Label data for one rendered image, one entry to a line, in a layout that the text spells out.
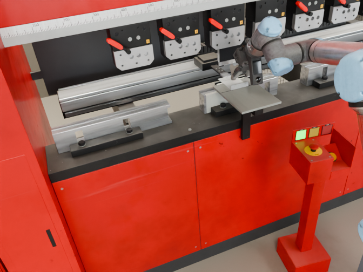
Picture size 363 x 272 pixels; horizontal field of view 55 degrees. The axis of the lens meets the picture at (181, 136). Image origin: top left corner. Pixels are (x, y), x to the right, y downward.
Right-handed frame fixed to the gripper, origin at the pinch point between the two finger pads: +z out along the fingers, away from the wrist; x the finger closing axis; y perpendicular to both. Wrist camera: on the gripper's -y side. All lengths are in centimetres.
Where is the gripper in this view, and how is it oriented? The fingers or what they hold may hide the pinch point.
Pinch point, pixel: (240, 77)
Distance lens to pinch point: 152.6
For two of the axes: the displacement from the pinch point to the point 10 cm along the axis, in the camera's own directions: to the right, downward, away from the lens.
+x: -9.3, 2.6, -2.6
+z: -1.8, 3.1, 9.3
